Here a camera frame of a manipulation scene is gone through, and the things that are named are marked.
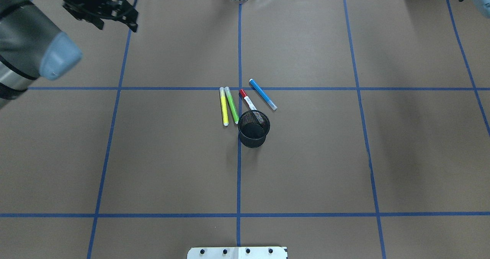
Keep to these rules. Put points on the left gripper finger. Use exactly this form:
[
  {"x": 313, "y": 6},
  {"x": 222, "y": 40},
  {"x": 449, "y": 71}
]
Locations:
[
  {"x": 78, "y": 15},
  {"x": 122, "y": 11}
]

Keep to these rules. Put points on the red capped white marker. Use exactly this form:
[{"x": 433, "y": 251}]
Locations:
[{"x": 247, "y": 99}]

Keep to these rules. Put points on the blue marker pen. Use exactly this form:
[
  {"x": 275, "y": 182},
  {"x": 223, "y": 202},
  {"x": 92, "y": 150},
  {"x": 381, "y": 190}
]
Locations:
[{"x": 263, "y": 94}]

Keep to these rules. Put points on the green marker pen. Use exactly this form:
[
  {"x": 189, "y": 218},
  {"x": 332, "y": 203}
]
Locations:
[{"x": 231, "y": 103}]

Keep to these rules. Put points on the yellow highlighter pen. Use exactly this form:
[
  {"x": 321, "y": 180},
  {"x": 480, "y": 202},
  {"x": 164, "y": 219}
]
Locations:
[{"x": 223, "y": 106}]

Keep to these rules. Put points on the black mesh pen cup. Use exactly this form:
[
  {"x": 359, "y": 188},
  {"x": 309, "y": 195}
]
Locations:
[{"x": 253, "y": 128}]

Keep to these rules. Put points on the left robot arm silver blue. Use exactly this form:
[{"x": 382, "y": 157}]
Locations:
[{"x": 32, "y": 46}]

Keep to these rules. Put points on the brown paper table cover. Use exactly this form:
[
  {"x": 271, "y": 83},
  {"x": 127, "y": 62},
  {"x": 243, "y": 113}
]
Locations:
[{"x": 379, "y": 147}]

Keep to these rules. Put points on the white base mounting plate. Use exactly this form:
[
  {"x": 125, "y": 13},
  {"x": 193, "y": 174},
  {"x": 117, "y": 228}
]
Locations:
[{"x": 250, "y": 252}]

